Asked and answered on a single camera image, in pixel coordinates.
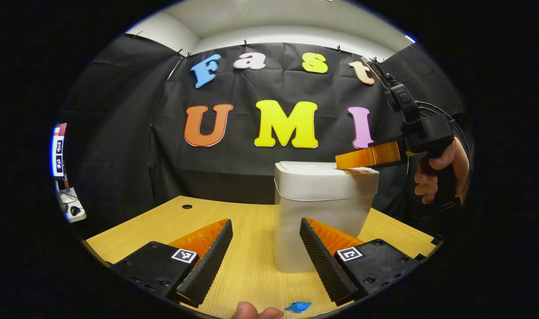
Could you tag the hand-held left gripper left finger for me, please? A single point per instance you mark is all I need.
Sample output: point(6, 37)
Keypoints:
point(207, 270)

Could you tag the black computer mouse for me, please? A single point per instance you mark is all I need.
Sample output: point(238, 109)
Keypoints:
point(75, 211)

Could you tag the computer monitor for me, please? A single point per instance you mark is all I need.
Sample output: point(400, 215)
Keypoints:
point(59, 150)

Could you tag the white side table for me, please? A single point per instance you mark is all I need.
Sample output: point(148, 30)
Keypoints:
point(72, 201)

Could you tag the black backdrop cloth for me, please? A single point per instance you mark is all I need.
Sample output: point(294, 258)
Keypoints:
point(242, 93)

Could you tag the blue paper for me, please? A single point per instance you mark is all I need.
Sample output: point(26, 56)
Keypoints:
point(298, 306)

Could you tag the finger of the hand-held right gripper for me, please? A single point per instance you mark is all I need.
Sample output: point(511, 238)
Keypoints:
point(369, 155)

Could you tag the wooden desktop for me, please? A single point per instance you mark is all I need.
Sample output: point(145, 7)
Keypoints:
point(251, 248)

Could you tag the small black block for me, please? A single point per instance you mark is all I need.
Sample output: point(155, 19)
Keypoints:
point(437, 239)

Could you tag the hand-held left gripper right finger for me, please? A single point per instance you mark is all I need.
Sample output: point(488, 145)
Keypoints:
point(324, 266)

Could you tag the white desktop garbage bin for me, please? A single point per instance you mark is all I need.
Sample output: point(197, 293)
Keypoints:
point(318, 186)

